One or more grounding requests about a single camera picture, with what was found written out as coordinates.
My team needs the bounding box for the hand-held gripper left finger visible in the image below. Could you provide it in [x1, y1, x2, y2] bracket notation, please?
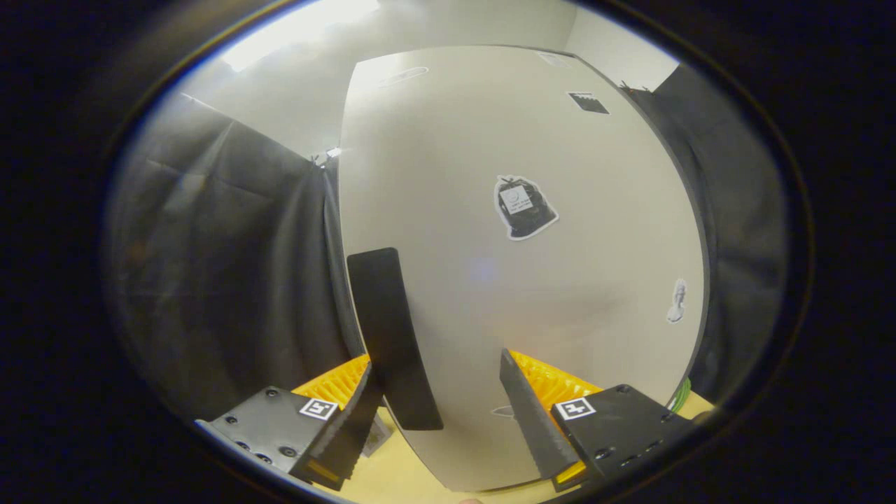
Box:
[196, 353, 384, 492]

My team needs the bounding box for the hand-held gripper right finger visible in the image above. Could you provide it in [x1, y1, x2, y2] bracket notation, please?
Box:
[499, 348, 697, 493]

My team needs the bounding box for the black door handle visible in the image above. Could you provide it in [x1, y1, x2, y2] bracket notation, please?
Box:
[346, 247, 445, 431]

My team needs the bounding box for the white shoe cabinet door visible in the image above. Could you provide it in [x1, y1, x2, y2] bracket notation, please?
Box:
[338, 45, 704, 492]

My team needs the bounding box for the grey shoe cabinet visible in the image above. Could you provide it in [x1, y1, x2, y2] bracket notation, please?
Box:
[338, 44, 712, 493]

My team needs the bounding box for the black backdrop cloth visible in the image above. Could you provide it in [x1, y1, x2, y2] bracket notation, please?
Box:
[105, 63, 792, 421]

